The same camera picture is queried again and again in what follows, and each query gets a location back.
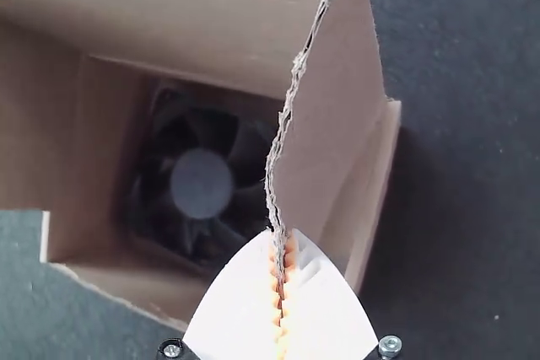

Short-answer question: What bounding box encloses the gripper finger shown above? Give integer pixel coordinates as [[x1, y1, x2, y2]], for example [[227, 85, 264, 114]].
[[280, 228, 402, 360], [157, 228, 284, 360]]

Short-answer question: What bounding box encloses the cardboard box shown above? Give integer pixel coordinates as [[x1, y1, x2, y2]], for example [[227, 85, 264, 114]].
[[0, 0, 403, 332]]

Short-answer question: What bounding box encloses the black square fan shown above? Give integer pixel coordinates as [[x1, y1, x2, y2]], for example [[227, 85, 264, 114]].
[[123, 80, 280, 271]]

